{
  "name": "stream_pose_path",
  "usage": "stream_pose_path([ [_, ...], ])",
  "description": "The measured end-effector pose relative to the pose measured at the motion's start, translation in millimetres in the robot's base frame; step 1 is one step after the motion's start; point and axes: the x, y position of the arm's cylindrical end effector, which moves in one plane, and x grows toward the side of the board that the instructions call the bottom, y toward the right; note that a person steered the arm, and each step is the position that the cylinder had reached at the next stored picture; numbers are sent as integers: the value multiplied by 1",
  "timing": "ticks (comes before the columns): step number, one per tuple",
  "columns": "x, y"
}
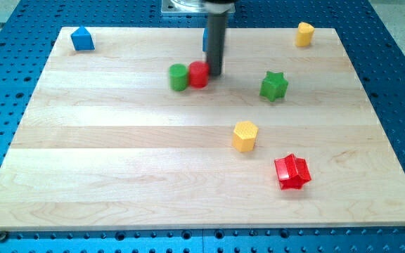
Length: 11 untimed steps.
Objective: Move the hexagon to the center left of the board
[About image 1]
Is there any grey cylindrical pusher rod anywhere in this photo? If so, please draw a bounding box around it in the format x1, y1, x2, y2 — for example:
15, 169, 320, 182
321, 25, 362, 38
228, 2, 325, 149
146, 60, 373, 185
204, 0, 237, 77

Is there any blue perforated table plate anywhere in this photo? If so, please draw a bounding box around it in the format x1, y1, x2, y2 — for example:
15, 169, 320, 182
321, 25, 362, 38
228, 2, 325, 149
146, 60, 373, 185
0, 0, 405, 252

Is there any yellow hexagon block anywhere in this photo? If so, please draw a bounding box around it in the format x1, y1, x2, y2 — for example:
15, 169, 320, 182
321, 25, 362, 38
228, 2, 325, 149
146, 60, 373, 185
232, 121, 259, 153

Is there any red star block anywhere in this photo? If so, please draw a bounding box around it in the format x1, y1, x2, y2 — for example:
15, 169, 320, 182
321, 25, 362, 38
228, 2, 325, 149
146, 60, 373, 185
274, 153, 311, 190

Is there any yellow rounded block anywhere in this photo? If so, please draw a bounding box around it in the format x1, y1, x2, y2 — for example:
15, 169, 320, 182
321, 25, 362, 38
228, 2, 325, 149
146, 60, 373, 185
295, 22, 315, 47

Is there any red cylinder block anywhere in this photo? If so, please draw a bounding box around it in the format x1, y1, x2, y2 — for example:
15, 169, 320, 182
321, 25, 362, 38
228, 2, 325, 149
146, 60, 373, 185
188, 61, 209, 89

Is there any blue block behind rod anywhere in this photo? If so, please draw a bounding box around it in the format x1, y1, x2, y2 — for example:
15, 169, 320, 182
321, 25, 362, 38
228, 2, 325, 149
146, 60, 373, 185
202, 27, 208, 52

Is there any blue triangular prism block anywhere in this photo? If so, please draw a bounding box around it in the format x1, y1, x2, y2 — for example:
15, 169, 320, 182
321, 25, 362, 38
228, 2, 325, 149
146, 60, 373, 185
70, 26, 95, 51

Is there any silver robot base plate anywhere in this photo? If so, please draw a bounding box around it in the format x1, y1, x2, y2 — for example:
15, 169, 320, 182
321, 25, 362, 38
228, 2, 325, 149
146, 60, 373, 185
160, 0, 236, 15

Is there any green cylinder block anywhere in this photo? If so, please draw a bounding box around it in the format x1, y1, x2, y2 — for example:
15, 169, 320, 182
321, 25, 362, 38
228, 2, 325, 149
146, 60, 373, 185
168, 63, 188, 91

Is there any wooden board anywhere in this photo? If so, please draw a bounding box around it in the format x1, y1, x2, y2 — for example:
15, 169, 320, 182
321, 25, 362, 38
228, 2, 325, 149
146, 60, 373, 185
0, 27, 405, 231

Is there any green star block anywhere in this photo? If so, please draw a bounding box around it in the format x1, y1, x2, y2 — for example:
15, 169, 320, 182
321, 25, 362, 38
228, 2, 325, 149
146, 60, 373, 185
259, 71, 288, 102

